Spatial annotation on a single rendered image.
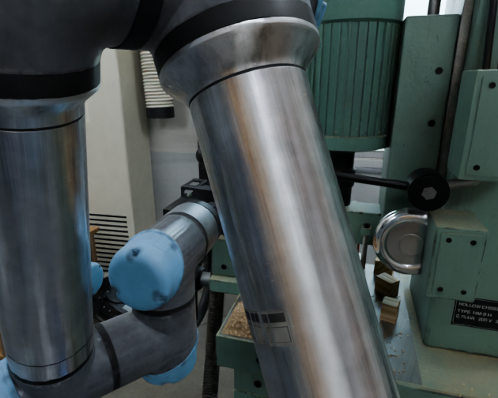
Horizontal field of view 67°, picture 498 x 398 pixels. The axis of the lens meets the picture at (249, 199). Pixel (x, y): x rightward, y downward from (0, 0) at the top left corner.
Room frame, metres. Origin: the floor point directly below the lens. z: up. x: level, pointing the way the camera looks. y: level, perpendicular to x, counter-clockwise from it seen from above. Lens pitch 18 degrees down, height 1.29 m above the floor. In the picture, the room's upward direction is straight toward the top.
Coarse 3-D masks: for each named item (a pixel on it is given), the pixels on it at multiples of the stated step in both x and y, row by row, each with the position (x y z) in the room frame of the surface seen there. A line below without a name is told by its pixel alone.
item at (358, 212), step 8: (352, 208) 0.72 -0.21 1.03; (360, 208) 0.72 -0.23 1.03; (368, 208) 0.72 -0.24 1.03; (376, 208) 0.72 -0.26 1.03; (352, 216) 0.71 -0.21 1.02; (360, 216) 0.70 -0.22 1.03; (368, 216) 0.70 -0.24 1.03; (376, 216) 0.70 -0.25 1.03; (352, 224) 0.71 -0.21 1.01; (360, 224) 0.70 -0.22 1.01; (376, 224) 0.70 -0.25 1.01; (360, 232) 0.70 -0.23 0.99; (360, 240) 0.70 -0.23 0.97; (368, 240) 0.70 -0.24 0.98
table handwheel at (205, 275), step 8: (208, 256) 0.96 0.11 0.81; (200, 264) 0.87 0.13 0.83; (208, 264) 0.96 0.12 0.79; (200, 272) 0.83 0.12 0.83; (208, 272) 0.83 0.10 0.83; (200, 280) 0.82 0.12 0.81; (208, 280) 0.81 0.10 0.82; (200, 288) 0.82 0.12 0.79; (208, 288) 0.92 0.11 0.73; (208, 296) 0.91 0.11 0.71; (200, 304) 0.89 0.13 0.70; (208, 304) 0.89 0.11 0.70; (200, 312) 0.86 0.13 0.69; (200, 320) 0.84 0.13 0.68
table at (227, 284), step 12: (216, 276) 0.74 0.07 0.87; (228, 276) 0.74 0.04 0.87; (216, 288) 0.72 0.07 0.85; (228, 288) 0.72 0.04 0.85; (240, 300) 0.60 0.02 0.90; (228, 312) 0.56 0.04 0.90; (216, 336) 0.50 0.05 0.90; (228, 336) 0.50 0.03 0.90; (240, 336) 0.50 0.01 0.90; (216, 348) 0.50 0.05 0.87; (228, 348) 0.50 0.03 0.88; (240, 348) 0.49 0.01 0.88; (252, 348) 0.48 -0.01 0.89; (228, 360) 0.50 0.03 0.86; (240, 360) 0.49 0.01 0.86; (252, 360) 0.48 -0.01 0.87; (252, 372) 0.48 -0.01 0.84
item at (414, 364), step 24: (408, 288) 0.81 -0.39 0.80; (408, 312) 0.71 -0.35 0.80; (384, 336) 0.62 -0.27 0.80; (408, 336) 0.63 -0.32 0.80; (408, 360) 0.56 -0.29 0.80; (432, 360) 0.56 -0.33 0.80; (456, 360) 0.56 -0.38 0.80; (480, 360) 0.56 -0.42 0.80; (240, 384) 0.58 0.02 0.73; (264, 384) 0.57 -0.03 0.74; (408, 384) 0.50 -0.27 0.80; (432, 384) 0.50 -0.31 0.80; (456, 384) 0.50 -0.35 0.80; (480, 384) 0.50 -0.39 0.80
